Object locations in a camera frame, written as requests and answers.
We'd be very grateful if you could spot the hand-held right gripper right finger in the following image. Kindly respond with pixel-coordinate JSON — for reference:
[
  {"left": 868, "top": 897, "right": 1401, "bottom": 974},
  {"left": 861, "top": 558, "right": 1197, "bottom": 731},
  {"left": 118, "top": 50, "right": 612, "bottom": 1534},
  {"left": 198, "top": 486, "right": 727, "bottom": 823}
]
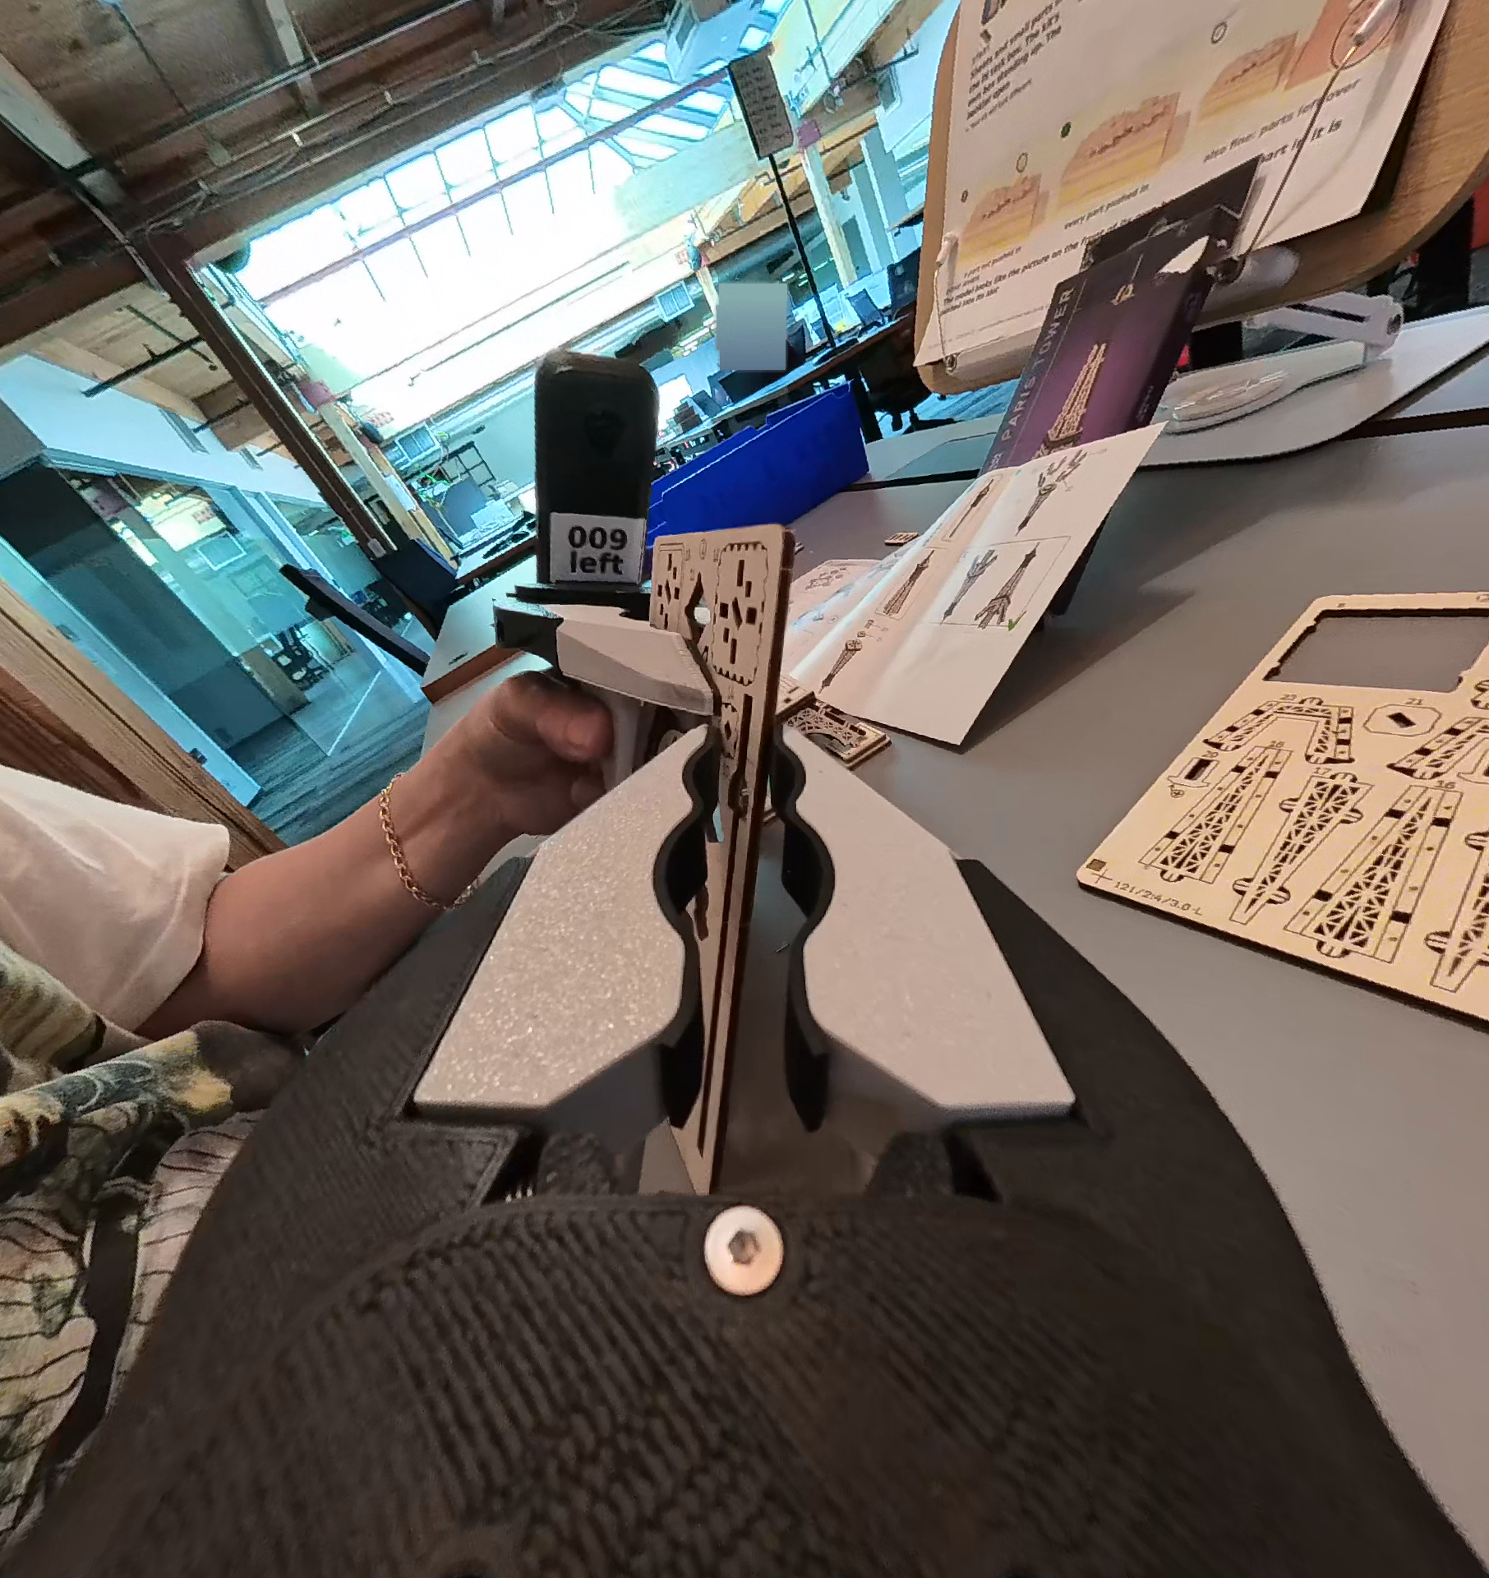
[{"left": 782, "top": 733, "right": 1079, "bottom": 1136}]

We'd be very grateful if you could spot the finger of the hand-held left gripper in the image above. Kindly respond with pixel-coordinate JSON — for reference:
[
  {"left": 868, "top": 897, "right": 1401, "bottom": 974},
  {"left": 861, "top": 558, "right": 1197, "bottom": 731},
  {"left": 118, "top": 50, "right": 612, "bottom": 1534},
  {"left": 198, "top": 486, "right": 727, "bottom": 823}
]
[{"left": 552, "top": 613, "right": 713, "bottom": 717}]

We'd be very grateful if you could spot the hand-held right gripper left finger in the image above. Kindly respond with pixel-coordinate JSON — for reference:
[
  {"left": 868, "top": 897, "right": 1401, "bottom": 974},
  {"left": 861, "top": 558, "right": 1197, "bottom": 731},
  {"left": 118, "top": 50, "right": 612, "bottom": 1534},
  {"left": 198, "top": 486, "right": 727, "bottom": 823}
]
[{"left": 409, "top": 724, "right": 715, "bottom": 1134}]

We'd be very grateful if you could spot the wooden arch puzzle sheet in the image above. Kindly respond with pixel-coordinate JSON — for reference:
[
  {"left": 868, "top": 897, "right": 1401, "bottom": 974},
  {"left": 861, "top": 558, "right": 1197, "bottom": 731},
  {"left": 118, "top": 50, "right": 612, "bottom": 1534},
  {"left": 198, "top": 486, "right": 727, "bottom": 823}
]
[{"left": 648, "top": 523, "right": 797, "bottom": 1197}]

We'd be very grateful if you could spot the person's left forearm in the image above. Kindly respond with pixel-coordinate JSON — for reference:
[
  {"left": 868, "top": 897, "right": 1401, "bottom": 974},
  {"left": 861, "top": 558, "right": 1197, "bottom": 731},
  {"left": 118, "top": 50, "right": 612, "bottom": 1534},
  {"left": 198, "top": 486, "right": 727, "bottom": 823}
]
[{"left": 137, "top": 758, "right": 480, "bottom": 1040}]

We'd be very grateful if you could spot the grey desk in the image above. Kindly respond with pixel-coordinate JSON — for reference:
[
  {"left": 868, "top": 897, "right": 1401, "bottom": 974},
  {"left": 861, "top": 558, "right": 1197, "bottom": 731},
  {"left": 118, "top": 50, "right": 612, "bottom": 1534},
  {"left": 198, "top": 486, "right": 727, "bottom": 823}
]
[
  {"left": 422, "top": 580, "right": 548, "bottom": 707},
  {"left": 861, "top": 295, "right": 1489, "bottom": 489},
  {"left": 620, "top": 419, "right": 1489, "bottom": 1578}
]

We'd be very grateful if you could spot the person's left hand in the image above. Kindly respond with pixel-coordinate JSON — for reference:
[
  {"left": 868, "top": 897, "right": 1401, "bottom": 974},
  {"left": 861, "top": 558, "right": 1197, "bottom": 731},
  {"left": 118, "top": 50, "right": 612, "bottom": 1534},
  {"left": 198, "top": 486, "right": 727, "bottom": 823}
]
[{"left": 442, "top": 674, "right": 619, "bottom": 885}]

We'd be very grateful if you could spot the blue plastic bin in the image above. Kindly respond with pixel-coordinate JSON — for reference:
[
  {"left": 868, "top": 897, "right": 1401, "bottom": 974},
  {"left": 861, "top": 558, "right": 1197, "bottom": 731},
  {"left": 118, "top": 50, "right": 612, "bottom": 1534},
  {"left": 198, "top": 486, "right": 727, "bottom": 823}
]
[{"left": 646, "top": 379, "right": 871, "bottom": 547}]

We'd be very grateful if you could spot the wooden tower model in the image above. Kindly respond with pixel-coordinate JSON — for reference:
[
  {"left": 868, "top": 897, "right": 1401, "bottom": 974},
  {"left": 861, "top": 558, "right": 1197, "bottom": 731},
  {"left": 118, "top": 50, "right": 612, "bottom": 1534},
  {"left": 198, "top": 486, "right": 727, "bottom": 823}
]
[{"left": 778, "top": 693, "right": 892, "bottom": 769}]

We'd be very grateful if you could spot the wooden tower puzzle sheet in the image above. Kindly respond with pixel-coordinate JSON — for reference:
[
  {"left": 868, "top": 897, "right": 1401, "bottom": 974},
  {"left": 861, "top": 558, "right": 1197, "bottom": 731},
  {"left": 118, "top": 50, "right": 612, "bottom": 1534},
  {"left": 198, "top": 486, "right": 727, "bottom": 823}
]
[{"left": 1075, "top": 592, "right": 1489, "bottom": 1028}]

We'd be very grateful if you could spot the white instruction booklet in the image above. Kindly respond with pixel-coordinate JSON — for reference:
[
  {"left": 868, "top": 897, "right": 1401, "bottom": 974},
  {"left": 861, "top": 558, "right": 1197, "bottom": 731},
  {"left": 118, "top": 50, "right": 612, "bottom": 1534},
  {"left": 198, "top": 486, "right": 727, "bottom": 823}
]
[{"left": 783, "top": 422, "right": 1168, "bottom": 750}]

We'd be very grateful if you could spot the white printed t-shirt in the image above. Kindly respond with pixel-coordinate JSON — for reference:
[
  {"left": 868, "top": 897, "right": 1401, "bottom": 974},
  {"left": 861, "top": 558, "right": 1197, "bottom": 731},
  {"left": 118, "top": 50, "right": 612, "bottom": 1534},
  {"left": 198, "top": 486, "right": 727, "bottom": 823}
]
[{"left": 0, "top": 750, "right": 317, "bottom": 1235}]

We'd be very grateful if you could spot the dark purple puzzle box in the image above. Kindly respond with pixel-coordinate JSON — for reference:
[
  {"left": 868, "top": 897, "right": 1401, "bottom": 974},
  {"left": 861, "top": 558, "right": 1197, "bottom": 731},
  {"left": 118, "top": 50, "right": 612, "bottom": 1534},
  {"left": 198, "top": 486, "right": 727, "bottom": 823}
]
[{"left": 981, "top": 158, "right": 1259, "bottom": 618}]

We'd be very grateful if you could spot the white striped cloth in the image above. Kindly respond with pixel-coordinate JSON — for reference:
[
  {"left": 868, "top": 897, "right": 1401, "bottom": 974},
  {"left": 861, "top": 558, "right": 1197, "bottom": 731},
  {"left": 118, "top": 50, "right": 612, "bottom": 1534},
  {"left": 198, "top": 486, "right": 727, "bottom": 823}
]
[{"left": 0, "top": 1110, "right": 265, "bottom": 1578}]

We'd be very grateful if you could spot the printed instruction paper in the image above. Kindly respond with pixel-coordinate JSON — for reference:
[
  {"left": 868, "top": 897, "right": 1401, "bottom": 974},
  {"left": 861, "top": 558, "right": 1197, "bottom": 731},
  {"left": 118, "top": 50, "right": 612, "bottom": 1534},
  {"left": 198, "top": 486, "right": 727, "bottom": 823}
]
[{"left": 914, "top": 0, "right": 1451, "bottom": 369}]

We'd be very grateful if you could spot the wooden board book stand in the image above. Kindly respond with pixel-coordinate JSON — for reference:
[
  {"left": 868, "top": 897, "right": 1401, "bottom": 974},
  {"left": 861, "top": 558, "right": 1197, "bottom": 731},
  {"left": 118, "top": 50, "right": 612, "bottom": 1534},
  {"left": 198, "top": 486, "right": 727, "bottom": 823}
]
[{"left": 914, "top": 0, "right": 1489, "bottom": 474}]

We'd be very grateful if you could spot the gold chain bracelet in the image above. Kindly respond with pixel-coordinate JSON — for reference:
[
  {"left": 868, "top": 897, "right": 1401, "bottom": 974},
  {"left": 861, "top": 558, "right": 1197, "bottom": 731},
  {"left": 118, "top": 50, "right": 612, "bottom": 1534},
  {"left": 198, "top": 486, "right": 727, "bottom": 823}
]
[{"left": 377, "top": 772, "right": 483, "bottom": 914}]

